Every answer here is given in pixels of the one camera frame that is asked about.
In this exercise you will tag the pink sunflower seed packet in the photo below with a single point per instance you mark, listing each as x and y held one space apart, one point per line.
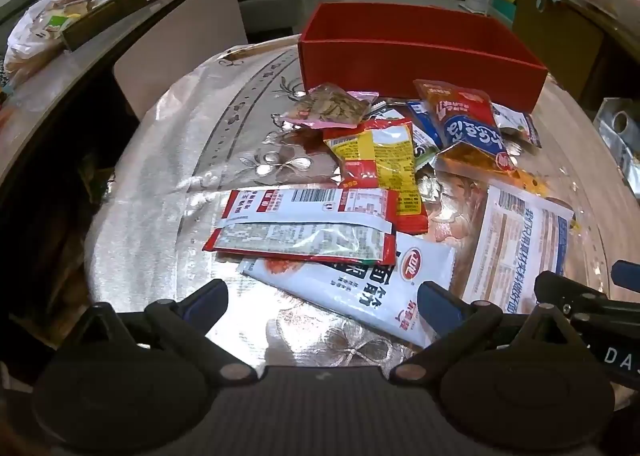
327 108

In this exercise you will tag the dark green box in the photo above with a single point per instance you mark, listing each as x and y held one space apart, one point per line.
107 11

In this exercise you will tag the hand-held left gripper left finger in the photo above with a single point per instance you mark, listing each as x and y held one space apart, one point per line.
206 297

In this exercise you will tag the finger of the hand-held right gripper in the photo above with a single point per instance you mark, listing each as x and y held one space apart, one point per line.
627 276
555 287

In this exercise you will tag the grey stone-top coffee table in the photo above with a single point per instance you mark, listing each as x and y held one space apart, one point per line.
165 51

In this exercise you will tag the clear seed packet dark label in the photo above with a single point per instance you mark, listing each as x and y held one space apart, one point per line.
517 128

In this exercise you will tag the white plastic bag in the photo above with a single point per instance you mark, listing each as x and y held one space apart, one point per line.
45 21

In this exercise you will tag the wooden cabinet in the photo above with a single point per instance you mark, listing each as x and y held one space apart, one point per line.
560 41

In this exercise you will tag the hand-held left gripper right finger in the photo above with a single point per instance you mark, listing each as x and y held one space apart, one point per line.
439 305

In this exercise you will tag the red cardboard box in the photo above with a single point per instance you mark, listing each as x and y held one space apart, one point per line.
415 56

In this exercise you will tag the yellow red snack packet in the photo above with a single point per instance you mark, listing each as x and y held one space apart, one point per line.
375 156

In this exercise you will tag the white snack packet black print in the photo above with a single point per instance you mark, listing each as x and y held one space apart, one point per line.
350 286

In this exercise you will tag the red blue spicy snack packet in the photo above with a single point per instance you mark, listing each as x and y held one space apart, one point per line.
467 123

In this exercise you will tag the red white long snack packet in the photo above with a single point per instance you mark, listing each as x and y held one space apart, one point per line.
310 208

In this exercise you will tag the white orange snack packet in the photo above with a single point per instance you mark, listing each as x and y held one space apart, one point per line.
515 246

